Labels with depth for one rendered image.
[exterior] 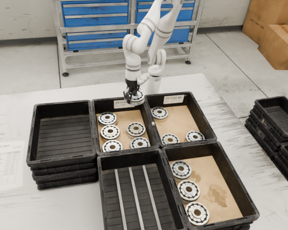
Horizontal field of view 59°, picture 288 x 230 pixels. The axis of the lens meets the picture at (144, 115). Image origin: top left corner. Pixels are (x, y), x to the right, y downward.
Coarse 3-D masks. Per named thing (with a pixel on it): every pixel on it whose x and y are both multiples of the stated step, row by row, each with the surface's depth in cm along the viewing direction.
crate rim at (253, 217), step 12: (192, 144) 123; (204, 144) 124; (168, 168) 112; (240, 180) 110; (180, 204) 100; (252, 204) 102; (252, 216) 98; (192, 228) 94; (204, 228) 94; (216, 228) 96
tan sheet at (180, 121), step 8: (168, 112) 154; (176, 112) 155; (184, 112) 155; (168, 120) 149; (176, 120) 149; (184, 120) 150; (192, 120) 150; (160, 128) 144; (168, 128) 144; (176, 128) 145; (184, 128) 145; (192, 128) 146; (160, 136) 139; (184, 136) 141
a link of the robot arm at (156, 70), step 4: (160, 52) 150; (164, 52) 150; (160, 56) 149; (164, 56) 150; (160, 60) 150; (164, 60) 151; (156, 64) 153; (160, 64) 154; (164, 64) 153; (152, 68) 158; (156, 68) 157; (160, 68) 156; (148, 72) 159; (152, 72) 157; (156, 72) 156; (160, 72) 156; (152, 76) 158; (156, 76) 158
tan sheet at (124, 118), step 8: (112, 112) 151; (120, 112) 151; (128, 112) 152; (136, 112) 152; (120, 120) 146; (128, 120) 147; (136, 120) 147; (120, 128) 142; (120, 136) 137; (144, 136) 139; (128, 144) 134
